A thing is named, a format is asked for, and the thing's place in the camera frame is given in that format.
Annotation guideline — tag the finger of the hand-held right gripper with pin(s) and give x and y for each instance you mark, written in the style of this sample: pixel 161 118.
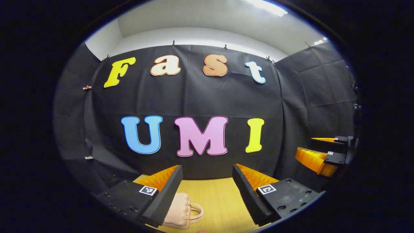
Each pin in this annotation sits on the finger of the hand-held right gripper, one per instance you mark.
pixel 336 144
pixel 312 160

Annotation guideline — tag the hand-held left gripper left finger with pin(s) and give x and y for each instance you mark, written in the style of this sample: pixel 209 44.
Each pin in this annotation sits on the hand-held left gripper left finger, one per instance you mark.
pixel 168 194

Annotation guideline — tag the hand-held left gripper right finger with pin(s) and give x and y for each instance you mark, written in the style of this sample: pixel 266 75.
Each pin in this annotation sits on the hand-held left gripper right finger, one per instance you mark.
pixel 247 194

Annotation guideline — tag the pink suitcase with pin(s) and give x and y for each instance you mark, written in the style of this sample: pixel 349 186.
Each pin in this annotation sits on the pink suitcase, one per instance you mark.
pixel 179 210

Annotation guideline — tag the black backdrop cloth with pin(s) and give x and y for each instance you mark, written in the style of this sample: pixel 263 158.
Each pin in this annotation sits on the black backdrop cloth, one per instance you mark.
pixel 194 97

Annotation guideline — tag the row of black clips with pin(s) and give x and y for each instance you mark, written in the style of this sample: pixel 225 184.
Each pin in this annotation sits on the row of black clips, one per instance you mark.
pixel 173 43

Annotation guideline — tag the ceiling light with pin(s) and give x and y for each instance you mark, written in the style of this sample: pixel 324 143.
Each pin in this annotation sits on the ceiling light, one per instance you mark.
pixel 268 7

